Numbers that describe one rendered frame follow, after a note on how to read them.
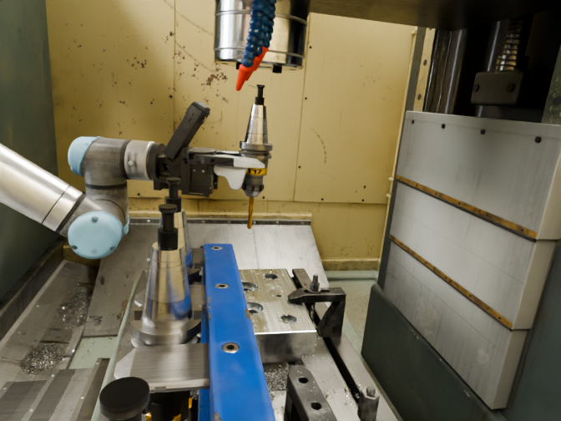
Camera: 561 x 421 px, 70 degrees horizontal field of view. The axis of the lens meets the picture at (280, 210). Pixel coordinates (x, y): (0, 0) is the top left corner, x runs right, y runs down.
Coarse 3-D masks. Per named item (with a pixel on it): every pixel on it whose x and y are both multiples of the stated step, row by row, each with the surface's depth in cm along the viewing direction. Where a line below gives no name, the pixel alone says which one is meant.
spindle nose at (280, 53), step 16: (224, 0) 62; (240, 0) 61; (288, 0) 61; (304, 0) 63; (224, 16) 63; (240, 16) 61; (288, 16) 62; (304, 16) 64; (224, 32) 63; (240, 32) 62; (288, 32) 63; (304, 32) 65; (224, 48) 64; (240, 48) 62; (272, 48) 62; (288, 48) 63; (304, 48) 67; (224, 64) 73; (272, 64) 64; (288, 64) 65
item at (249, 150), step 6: (240, 144) 72; (246, 144) 71; (252, 144) 71; (270, 144) 75; (240, 150) 75; (246, 150) 72; (252, 150) 71; (258, 150) 71; (264, 150) 71; (270, 150) 73; (246, 156) 72; (252, 156) 71; (258, 156) 71; (264, 156) 72; (270, 156) 73
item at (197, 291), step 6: (192, 288) 43; (198, 288) 43; (204, 288) 44; (138, 294) 42; (192, 294) 42; (198, 294) 42; (204, 294) 42; (138, 300) 40; (192, 300) 41; (198, 300) 41; (204, 300) 41; (138, 306) 40; (204, 306) 40
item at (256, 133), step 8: (256, 112) 71; (264, 112) 71; (256, 120) 71; (264, 120) 72; (248, 128) 72; (256, 128) 71; (264, 128) 72; (248, 136) 72; (256, 136) 71; (264, 136) 72; (256, 144) 72; (264, 144) 72
